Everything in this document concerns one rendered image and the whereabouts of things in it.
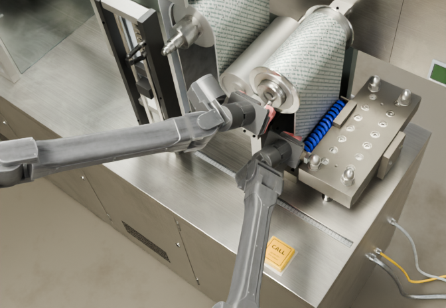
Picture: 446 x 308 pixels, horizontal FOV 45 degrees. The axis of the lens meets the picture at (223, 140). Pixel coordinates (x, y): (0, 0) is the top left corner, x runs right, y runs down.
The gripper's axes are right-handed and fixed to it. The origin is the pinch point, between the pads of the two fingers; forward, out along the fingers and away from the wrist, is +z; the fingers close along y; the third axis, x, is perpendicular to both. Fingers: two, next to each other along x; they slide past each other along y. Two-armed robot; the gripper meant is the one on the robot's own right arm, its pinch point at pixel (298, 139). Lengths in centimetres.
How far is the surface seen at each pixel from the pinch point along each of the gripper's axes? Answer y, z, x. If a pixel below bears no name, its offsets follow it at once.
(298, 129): 0.2, -2.6, 3.9
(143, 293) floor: -50, 17, -113
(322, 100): 0.3, 7.8, 9.8
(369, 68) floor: -32, 164, -29
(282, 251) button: 11.0, -13.9, -24.4
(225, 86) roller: -22.4, -5.9, 7.0
